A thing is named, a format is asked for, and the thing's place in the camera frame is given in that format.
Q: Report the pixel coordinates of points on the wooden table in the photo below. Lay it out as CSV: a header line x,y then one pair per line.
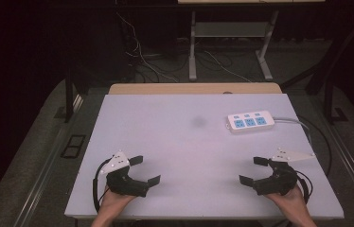
x,y
194,88

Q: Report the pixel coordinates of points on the person's right hand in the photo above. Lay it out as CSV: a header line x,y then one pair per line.
x,y
292,203

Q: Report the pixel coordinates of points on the black metal stand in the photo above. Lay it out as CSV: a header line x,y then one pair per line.
x,y
68,101
329,101

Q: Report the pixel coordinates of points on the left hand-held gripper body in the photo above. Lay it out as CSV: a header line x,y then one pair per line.
x,y
124,184

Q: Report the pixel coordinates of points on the person's left hand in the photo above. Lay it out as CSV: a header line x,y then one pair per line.
x,y
112,203

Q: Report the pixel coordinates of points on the black floor frame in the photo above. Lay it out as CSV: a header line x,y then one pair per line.
x,y
73,146

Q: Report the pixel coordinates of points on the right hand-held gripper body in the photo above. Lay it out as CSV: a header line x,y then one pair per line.
x,y
280,183

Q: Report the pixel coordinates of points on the metal floor rail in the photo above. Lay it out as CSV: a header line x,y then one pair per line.
x,y
351,164
49,164

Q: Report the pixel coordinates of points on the grey metal desk frame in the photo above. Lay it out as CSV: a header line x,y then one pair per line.
x,y
230,30

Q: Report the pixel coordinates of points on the white power strip blue sockets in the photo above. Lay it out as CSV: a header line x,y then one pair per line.
x,y
251,121

